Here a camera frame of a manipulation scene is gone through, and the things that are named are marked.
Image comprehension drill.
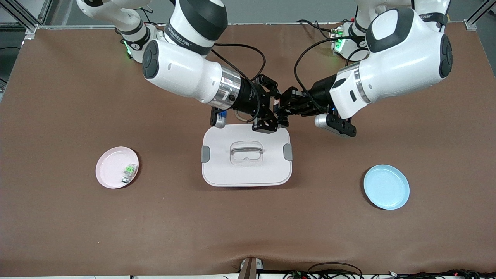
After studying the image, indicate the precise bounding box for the black arm base cable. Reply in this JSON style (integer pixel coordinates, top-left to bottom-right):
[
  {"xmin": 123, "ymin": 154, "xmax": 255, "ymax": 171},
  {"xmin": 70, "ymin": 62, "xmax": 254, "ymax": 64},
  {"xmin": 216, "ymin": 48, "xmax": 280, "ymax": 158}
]
[{"xmin": 297, "ymin": 19, "xmax": 343, "ymax": 39}]

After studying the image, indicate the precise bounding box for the white lidded storage box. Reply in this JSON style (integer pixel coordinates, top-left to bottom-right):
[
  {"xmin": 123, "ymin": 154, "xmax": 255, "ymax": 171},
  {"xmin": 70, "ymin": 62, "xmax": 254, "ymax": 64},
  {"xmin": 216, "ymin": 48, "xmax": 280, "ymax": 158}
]
[{"xmin": 201, "ymin": 123, "xmax": 293, "ymax": 188}]

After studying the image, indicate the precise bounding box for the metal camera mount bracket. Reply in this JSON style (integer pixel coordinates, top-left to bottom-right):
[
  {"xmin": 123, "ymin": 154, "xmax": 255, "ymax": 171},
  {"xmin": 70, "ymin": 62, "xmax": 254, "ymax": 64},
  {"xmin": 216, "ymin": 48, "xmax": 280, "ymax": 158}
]
[{"xmin": 239, "ymin": 257, "xmax": 265, "ymax": 279}]

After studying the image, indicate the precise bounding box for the pink round plate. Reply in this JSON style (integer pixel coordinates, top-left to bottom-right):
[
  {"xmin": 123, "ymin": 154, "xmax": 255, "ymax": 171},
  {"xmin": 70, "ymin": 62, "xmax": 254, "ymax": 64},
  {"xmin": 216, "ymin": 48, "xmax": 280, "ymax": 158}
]
[{"xmin": 95, "ymin": 146, "xmax": 139, "ymax": 189}]

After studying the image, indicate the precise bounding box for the black cable bundle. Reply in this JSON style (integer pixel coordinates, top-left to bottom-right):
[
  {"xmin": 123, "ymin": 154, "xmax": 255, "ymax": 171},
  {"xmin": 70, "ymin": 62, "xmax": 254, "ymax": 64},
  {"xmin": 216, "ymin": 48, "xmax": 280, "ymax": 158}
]
[{"xmin": 285, "ymin": 269, "xmax": 496, "ymax": 279}]

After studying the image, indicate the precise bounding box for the black looped cable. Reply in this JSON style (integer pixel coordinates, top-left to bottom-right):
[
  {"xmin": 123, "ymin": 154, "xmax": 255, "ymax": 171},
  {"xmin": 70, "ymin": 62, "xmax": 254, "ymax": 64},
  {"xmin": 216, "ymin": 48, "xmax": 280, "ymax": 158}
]
[{"xmin": 307, "ymin": 262, "xmax": 363, "ymax": 279}]

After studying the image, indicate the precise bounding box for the light blue round plate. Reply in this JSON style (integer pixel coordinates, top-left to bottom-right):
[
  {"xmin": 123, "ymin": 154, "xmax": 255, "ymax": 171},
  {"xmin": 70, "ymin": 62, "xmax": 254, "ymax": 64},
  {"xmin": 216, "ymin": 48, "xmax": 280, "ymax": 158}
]
[{"xmin": 363, "ymin": 164, "xmax": 410, "ymax": 210}]

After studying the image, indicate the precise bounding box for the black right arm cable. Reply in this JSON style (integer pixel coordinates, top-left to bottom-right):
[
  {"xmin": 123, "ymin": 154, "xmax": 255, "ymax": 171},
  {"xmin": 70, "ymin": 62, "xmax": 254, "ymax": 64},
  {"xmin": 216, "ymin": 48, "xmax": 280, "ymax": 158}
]
[{"xmin": 209, "ymin": 43, "xmax": 268, "ymax": 123}]

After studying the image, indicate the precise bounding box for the aluminium frame profile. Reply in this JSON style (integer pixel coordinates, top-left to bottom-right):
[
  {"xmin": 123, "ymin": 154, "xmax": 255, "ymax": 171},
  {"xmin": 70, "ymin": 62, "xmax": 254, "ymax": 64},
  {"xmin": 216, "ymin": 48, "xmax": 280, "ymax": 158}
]
[
  {"xmin": 464, "ymin": 6, "xmax": 496, "ymax": 32},
  {"xmin": 0, "ymin": 0, "xmax": 53, "ymax": 34}
]

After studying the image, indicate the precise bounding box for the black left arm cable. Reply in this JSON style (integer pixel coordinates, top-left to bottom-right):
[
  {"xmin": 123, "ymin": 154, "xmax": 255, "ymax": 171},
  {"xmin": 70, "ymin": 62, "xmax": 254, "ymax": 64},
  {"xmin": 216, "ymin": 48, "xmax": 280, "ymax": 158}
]
[{"xmin": 294, "ymin": 36, "xmax": 372, "ymax": 114}]

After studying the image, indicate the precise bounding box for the brown table mat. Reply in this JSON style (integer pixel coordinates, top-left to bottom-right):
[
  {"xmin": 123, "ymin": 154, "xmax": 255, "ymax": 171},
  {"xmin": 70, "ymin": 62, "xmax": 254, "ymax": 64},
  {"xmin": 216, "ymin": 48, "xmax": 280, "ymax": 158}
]
[{"xmin": 0, "ymin": 22, "xmax": 496, "ymax": 278}]

